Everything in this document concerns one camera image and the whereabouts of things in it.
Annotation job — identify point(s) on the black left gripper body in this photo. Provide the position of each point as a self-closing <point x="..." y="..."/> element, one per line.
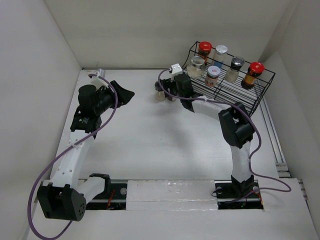
<point x="107" y="99"/>

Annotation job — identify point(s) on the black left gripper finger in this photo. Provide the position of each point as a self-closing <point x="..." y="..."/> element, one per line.
<point x="118" y="89"/>
<point x="124" y="96"/>

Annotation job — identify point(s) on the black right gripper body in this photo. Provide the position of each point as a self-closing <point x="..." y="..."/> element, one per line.
<point x="179" y="93"/>

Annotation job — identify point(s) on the white lid dark spice jar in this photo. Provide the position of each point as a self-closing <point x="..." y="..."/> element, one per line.
<point x="172" y="99"/>

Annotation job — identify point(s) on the black knob grinder jar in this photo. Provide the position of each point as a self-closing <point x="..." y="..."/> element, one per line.
<point x="159" y="93"/>

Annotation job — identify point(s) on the wide clear glass jar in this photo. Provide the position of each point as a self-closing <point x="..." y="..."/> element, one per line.
<point x="195" y="68"/>

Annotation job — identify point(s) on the white lid orange spice jar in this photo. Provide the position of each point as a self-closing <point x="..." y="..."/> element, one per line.
<point x="212" y="75"/>

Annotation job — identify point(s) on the red lid chili jar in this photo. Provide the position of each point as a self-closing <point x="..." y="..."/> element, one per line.
<point x="204" y="50"/>
<point x="254" y="70"/>

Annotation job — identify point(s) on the silver lid blue label shaker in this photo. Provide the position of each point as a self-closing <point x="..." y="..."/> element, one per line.
<point x="219" y="55"/>

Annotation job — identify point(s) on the black collar pepper shaker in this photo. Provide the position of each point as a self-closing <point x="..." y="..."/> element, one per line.
<point x="236" y="64"/>

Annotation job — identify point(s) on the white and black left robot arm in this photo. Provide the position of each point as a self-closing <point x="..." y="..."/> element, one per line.
<point x="61" y="197"/>

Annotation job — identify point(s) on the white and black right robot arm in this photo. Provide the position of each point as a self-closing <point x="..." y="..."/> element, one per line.
<point x="236" y="126"/>

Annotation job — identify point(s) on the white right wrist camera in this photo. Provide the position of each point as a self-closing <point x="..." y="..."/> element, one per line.
<point x="175" y="69"/>

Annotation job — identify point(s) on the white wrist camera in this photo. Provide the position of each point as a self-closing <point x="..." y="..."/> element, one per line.
<point x="95" y="78"/>
<point x="175" y="69"/>

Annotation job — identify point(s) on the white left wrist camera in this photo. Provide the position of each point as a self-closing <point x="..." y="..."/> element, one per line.
<point x="95" y="78"/>

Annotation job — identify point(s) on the black wire rack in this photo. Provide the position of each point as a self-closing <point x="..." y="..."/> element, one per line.
<point x="224" y="91"/>

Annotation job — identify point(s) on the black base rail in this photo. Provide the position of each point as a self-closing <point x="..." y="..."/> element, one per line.
<point x="173" y="195"/>

